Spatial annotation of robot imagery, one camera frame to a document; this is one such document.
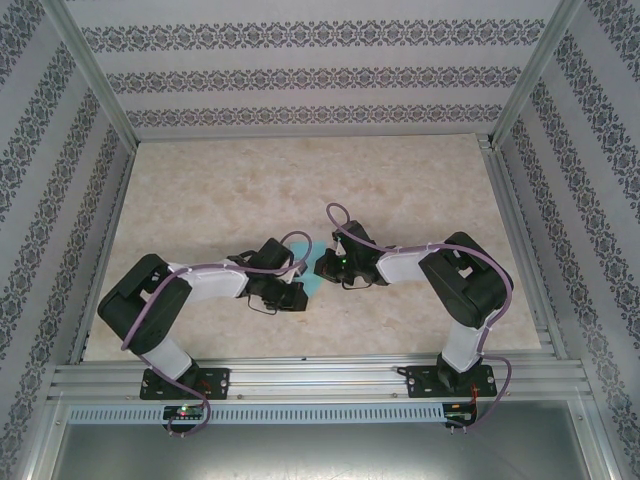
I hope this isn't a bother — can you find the aluminium mounting rail beam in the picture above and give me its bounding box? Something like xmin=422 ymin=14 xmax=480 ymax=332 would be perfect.
xmin=47 ymin=353 xmax=594 ymax=402

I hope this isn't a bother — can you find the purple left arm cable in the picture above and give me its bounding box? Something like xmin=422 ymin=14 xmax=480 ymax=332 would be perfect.
xmin=121 ymin=230 xmax=314 ymax=439

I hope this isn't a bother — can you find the aluminium frame bar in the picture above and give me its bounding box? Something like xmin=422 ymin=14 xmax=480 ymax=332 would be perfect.
xmin=19 ymin=394 xmax=71 ymax=480
xmin=569 ymin=397 xmax=629 ymax=480

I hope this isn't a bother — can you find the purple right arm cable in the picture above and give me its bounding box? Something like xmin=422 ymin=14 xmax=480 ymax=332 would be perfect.
xmin=325 ymin=202 xmax=515 ymax=434

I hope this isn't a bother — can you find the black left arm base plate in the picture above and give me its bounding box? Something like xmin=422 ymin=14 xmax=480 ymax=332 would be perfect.
xmin=139 ymin=368 xmax=231 ymax=401

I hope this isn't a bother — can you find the grey sheet metal panel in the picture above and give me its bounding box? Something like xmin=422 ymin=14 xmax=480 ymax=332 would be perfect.
xmin=49 ymin=399 xmax=614 ymax=480

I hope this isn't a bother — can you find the turquoise cloth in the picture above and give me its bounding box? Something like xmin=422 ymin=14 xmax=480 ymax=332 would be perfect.
xmin=288 ymin=241 xmax=326 ymax=296

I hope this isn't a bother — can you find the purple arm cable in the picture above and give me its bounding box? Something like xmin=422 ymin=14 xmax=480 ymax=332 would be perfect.
xmin=325 ymin=202 xmax=515 ymax=434
xmin=121 ymin=230 xmax=314 ymax=439

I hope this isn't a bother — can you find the aluminium frame post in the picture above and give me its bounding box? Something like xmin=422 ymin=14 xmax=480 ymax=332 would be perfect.
xmin=489 ymin=0 xmax=586 ymax=149
xmin=38 ymin=0 xmax=140 ymax=146

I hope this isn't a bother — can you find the aluminium table side rail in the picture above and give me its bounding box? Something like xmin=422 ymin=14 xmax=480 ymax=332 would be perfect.
xmin=67 ymin=142 xmax=139 ymax=365
xmin=477 ymin=133 xmax=569 ymax=361

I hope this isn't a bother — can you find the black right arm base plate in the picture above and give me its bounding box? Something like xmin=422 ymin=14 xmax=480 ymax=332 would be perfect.
xmin=405 ymin=364 xmax=499 ymax=400

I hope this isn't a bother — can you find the grey slotted cable duct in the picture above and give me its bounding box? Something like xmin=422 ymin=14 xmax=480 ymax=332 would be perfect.
xmin=67 ymin=403 xmax=446 ymax=426

